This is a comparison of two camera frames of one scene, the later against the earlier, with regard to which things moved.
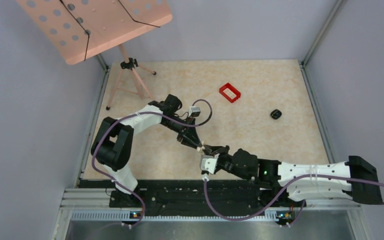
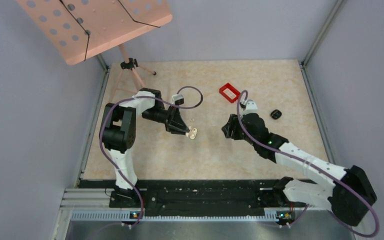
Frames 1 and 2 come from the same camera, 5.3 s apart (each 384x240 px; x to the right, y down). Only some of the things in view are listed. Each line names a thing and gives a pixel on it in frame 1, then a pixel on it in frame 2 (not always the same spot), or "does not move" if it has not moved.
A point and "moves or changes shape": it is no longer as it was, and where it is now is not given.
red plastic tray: [230, 92] does not move
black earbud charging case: [276, 114] does not move
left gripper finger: [196, 136] -> [182, 124]
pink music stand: [78, 29] does not move
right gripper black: [209, 150] -> [230, 129]
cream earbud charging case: [202, 150] moves or changes shape
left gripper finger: [190, 144] -> [174, 130]
